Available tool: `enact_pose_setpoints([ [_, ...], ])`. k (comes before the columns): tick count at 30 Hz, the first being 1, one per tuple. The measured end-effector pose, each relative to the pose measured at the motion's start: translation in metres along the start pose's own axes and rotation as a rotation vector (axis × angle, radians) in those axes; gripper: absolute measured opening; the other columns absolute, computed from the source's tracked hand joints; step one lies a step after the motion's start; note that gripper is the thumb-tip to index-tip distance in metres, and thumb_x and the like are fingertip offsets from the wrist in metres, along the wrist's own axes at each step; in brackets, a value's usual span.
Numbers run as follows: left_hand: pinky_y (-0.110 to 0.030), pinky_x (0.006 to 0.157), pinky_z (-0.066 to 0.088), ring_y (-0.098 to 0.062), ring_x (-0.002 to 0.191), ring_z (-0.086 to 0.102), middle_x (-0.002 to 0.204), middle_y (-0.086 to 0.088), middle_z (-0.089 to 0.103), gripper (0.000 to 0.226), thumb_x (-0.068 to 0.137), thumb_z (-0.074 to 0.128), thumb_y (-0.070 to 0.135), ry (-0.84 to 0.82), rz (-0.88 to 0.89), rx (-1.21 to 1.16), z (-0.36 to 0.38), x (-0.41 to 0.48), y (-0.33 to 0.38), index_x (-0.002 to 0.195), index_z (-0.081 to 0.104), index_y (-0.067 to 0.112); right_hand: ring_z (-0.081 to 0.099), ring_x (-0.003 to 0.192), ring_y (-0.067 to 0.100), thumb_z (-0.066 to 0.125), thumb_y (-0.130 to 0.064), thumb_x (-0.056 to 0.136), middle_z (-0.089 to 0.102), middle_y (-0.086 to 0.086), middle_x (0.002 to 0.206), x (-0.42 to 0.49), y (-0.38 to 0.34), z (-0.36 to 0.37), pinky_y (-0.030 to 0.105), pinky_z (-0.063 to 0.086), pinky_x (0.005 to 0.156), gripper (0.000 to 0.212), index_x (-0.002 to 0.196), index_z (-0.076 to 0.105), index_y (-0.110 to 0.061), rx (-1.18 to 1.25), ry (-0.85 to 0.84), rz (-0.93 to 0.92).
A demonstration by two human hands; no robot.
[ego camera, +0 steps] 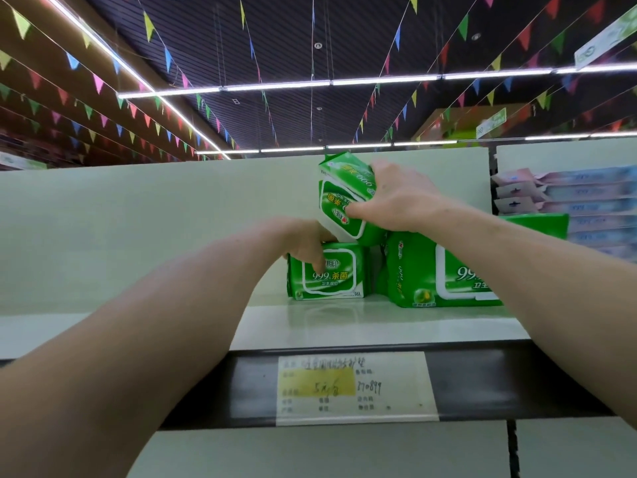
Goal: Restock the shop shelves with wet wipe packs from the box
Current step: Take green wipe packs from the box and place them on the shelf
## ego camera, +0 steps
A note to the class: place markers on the person's right hand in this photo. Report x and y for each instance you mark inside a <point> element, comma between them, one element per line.
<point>403,199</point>

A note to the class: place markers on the person's left hand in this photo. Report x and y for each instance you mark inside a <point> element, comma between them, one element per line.
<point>301,244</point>

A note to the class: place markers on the metal store shelving unit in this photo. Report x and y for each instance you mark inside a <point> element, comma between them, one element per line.
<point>129,234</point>

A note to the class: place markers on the pink blue packet stack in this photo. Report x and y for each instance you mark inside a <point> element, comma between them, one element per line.
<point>587,189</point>

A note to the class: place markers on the person's left forearm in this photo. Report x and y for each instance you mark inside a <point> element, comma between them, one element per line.
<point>119,373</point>

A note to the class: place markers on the person's right forearm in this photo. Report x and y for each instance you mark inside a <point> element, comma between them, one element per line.
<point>557,303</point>

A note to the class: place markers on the short ceiling light strip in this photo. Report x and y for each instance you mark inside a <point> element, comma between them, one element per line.
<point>398,144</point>

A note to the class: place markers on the green yellow store sign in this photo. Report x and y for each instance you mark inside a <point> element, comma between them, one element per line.
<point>458,124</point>

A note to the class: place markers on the long ceiling light strip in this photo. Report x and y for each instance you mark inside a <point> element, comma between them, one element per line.
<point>378,79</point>

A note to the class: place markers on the diagonal ceiling light strip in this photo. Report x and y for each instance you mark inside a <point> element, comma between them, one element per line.
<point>149,84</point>

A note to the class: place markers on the white green hanging sign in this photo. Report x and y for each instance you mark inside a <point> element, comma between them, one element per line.
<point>607,36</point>

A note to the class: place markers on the green wall sign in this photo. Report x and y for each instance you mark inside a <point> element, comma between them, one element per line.
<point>20,161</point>

